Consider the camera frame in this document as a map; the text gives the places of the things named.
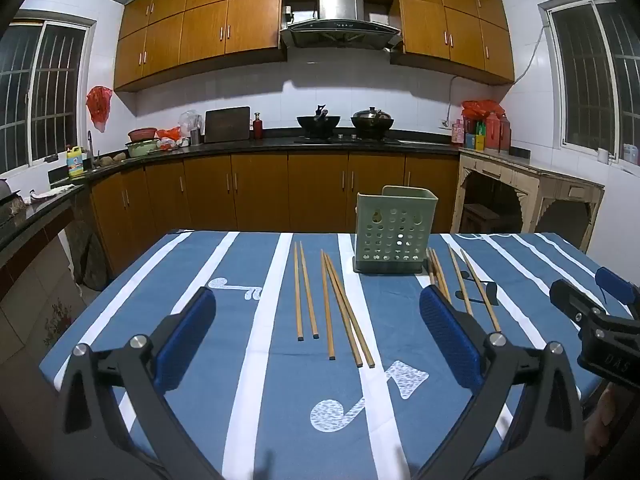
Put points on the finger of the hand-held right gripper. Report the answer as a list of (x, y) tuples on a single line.
[(615, 282), (570, 297)]

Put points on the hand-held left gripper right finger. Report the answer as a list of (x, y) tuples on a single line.
[(450, 340)]

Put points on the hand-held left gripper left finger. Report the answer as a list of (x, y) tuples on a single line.
[(185, 340)]

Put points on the wooden chopstick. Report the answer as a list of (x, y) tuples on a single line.
[(308, 290), (440, 272), (480, 290), (327, 305), (431, 270), (351, 340)]

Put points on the group of bamboo chopsticks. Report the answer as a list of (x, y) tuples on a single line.
[(361, 340)]

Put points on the green perforated utensil holder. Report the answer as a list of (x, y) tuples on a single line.
[(395, 240)]

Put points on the person's right hand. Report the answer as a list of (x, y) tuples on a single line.
[(602, 410)]

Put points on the small wooden stool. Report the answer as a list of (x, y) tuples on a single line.
[(480, 215)]

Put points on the dark sack under counter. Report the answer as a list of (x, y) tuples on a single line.
[(90, 255)]

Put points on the white cup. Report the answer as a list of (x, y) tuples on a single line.
[(603, 155)]

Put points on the pale windowsill bottle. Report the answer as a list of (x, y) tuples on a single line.
[(631, 154)]

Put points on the blue white striped tablecloth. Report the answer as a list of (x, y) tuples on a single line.
[(300, 410)]

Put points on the cream wooden side table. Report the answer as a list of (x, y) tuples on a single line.
[(525, 170)]

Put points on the orange wooden base cabinets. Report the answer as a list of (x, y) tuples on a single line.
[(260, 190)]

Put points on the large red oil bottle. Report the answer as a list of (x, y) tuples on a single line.
[(492, 132), (505, 135)]

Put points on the yellow and blue boxes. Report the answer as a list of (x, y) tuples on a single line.
[(475, 141)]

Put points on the green bottle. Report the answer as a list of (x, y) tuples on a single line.
[(480, 127)]

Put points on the pale green enamel basin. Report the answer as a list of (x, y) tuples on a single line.
[(141, 149)]

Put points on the white rag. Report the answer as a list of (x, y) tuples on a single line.
[(52, 192)]

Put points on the pink bottle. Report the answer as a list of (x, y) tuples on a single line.
[(457, 134)]

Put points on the steel cup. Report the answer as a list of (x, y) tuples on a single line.
[(195, 136)]

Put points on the crumpled red bag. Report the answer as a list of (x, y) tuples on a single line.
[(169, 134)]

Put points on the yellow detergent bottle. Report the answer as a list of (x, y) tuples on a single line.
[(75, 162)]

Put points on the barred window above side table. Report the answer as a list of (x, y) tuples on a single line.
[(590, 75)]

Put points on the red bag over bottles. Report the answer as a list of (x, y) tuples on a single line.
[(480, 108)]

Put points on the red plastic basin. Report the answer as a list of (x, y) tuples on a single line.
[(143, 134)]

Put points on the steel kitchen faucet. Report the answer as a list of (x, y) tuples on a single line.
[(91, 150)]

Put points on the black kitchen countertop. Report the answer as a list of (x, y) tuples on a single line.
[(275, 144)]

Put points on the dark wooden cutting board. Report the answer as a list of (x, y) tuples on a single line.
[(227, 125)]

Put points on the clear plastic bag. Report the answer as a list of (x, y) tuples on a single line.
[(190, 120)]

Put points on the dark metal pot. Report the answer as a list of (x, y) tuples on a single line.
[(9, 205)]

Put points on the small red bottle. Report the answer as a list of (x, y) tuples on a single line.
[(258, 127)]

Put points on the black gas stove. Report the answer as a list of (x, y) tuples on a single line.
[(345, 138)]

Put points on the black wok with lid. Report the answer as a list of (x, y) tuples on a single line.
[(372, 119)]

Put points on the hanging red plastic bag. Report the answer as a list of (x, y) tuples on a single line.
[(99, 105)]

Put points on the black open wok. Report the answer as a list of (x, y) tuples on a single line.
[(318, 122)]

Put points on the barred window beside sink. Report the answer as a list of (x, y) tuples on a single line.
[(45, 90)]

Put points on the steel range hood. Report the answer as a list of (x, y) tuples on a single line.
[(340, 15)]

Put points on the orange wooden wall cabinets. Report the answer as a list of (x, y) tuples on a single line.
[(200, 35)]

